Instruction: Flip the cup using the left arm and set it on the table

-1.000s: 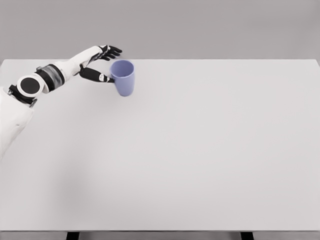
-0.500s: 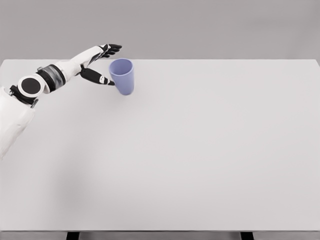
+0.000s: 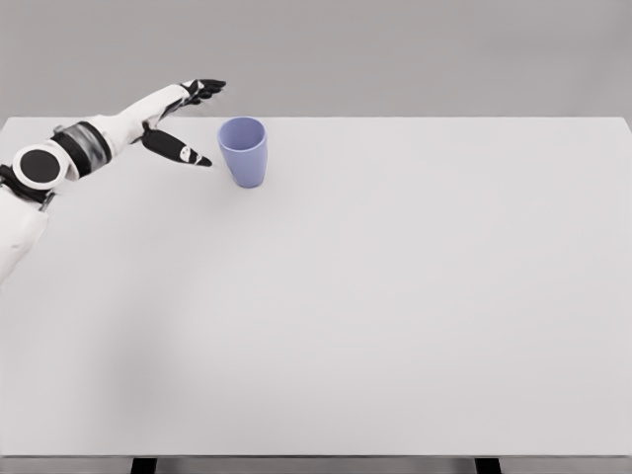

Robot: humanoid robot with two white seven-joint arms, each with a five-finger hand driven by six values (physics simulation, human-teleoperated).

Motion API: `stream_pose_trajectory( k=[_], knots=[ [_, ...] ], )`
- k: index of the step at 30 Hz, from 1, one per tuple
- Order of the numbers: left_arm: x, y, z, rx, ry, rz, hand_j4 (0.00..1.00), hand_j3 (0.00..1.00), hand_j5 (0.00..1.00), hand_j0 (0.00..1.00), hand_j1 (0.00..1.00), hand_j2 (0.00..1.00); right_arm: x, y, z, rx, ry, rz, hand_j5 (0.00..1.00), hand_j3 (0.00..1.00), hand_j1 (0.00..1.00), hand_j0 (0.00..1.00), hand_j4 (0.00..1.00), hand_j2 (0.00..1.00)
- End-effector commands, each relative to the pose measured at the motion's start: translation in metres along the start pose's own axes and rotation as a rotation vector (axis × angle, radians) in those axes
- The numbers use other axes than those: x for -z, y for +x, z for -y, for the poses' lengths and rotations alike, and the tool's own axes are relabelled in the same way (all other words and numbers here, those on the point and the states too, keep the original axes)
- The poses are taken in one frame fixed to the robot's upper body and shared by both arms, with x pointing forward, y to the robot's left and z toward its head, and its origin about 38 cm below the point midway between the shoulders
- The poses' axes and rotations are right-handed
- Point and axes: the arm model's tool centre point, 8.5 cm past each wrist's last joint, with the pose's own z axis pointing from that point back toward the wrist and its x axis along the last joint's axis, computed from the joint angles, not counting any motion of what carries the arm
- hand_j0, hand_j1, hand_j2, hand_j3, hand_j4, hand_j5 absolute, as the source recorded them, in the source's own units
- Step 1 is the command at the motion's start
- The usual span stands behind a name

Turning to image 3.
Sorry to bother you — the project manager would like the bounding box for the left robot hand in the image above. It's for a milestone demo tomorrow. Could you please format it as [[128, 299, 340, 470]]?
[[121, 78, 228, 169]]

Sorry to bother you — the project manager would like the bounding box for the lavender blue plastic cup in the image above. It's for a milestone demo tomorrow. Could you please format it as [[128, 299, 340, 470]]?
[[217, 116, 269, 190]]

